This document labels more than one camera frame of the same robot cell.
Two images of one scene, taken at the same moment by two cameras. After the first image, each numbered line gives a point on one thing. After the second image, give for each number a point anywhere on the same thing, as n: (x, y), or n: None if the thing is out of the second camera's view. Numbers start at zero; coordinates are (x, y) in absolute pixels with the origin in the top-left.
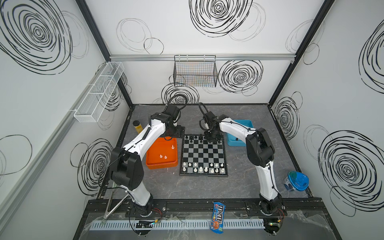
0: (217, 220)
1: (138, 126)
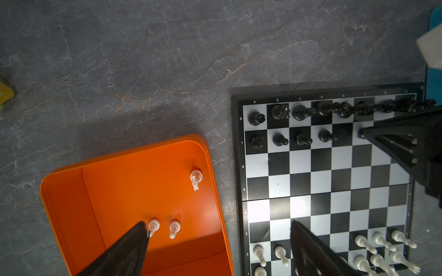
0: None
1: (7, 93)
